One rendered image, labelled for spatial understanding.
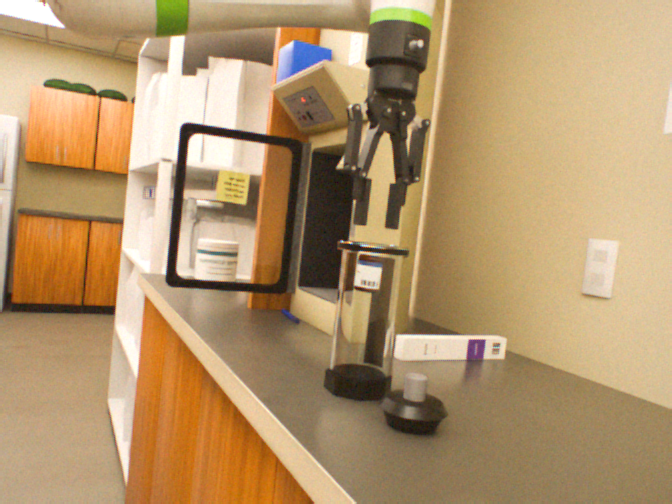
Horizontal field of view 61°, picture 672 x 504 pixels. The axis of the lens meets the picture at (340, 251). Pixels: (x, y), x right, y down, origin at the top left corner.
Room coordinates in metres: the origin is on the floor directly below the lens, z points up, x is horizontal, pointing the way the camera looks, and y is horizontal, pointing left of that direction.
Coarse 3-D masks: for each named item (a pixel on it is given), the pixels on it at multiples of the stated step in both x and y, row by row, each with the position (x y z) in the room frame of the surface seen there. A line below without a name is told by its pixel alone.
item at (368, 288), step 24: (360, 264) 0.82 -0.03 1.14; (384, 264) 0.82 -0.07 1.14; (360, 288) 0.82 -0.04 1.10; (384, 288) 0.82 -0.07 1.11; (336, 312) 0.85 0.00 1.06; (360, 312) 0.81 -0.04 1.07; (384, 312) 0.82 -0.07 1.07; (336, 336) 0.84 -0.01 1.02; (360, 336) 0.81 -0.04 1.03; (384, 336) 0.82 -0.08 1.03; (336, 360) 0.83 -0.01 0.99; (360, 360) 0.81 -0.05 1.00; (384, 360) 0.83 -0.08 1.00
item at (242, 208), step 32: (192, 160) 1.38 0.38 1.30; (224, 160) 1.40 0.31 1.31; (256, 160) 1.43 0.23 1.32; (288, 160) 1.45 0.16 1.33; (192, 192) 1.38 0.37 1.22; (224, 192) 1.41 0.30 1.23; (256, 192) 1.43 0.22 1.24; (288, 192) 1.46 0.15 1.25; (192, 224) 1.38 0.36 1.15; (224, 224) 1.41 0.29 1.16; (256, 224) 1.43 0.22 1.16; (192, 256) 1.39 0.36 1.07; (224, 256) 1.41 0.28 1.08; (256, 256) 1.44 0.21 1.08
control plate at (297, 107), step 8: (312, 88) 1.25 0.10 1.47; (288, 96) 1.38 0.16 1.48; (296, 96) 1.34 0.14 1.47; (304, 96) 1.31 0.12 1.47; (312, 96) 1.28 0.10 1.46; (320, 96) 1.25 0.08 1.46; (288, 104) 1.41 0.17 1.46; (296, 104) 1.37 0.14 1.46; (304, 104) 1.34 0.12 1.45; (312, 104) 1.31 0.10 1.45; (320, 104) 1.27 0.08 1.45; (296, 112) 1.40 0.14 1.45; (304, 112) 1.37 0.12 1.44; (312, 112) 1.33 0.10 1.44; (320, 112) 1.30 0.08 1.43; (328, 112) 1.27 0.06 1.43; (304, 120) 1.40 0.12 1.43; (312, 120) 1.36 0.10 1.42; (320, 120) 1.33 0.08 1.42; (328, 120) 1.30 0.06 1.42
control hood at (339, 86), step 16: (320, 64) 1.16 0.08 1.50; (336, 64) 1.16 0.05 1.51; (288, 80) 1.32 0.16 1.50; (304, 80) 1.26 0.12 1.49; (320, 80) 1.20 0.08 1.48; (336, 80) 1.16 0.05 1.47; (352, 80) 1.18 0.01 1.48; (368, 80) 1.19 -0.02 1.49; (336, 96) 1.20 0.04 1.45; (352, 96) 1.18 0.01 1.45; (288, 112) 1.44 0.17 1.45; (336, 112) 1.24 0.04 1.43; (304, 128) 1.43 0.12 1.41; (320, 128) 1.37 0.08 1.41
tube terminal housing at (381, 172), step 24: (432, 24) 1.31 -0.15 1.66; (336, 48) 1.38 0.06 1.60; (432, 48) 1.34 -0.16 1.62; (432, 72) 1.38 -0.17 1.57; (432, 96) 1.41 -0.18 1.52; (312, 144) 1.46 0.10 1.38; (336, 144) 1.33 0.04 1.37; (360, 144) 1.22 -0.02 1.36; (384, 144) 1.22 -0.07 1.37; (408, 144) 1.24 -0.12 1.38; (384, 168) 1.22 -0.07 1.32; (384, 192) 1.22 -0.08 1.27; (408, 192) 1.28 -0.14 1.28; (384, 216) 1.23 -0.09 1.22; (408, 216) 1.30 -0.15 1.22; (360, 240) 1.20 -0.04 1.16; (384, 240) 1.23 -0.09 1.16; (408, 240) 1.33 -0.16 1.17; (408, 264) 1.36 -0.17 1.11; (408, 288) 1.40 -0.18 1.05; (312, 312) 1.35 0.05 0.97
